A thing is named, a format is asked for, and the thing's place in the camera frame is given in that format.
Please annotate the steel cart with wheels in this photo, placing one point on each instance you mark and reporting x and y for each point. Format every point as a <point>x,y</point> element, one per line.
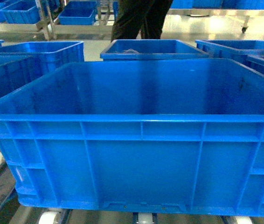
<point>246,8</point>

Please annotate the person in dark trousers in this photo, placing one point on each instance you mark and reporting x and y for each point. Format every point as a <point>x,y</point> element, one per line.
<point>144,17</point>

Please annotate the blue crate right neighbour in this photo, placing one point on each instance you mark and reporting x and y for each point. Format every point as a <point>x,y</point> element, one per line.
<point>246,52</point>

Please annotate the stainless steel shelf rack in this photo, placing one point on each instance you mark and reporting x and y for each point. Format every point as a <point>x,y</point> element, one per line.
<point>52,27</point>

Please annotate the blue crate neighbour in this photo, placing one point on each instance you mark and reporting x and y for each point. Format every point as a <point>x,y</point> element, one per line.
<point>246,52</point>
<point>23,69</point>

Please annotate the blue crate back left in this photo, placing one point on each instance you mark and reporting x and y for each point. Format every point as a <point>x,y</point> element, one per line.
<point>79,13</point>

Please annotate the large blue plastic crate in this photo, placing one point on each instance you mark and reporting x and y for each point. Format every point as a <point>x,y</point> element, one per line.
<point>173,136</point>

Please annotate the blue crate left neighbour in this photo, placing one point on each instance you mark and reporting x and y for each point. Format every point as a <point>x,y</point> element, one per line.
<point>23,69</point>

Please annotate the blue crate behind centre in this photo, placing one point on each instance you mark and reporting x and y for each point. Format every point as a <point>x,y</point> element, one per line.
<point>151,50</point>

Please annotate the blue crate behind left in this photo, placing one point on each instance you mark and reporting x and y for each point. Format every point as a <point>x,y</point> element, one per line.
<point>21,12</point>

